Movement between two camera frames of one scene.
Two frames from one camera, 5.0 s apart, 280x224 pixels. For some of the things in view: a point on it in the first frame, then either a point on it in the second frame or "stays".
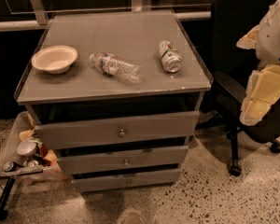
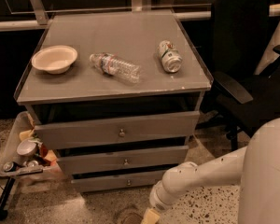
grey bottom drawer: x=86 y=185 stays
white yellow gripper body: x=273 y=37 → x=159 y=202
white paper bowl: x=54 y=59 stays
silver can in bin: x=27 y=147 stays
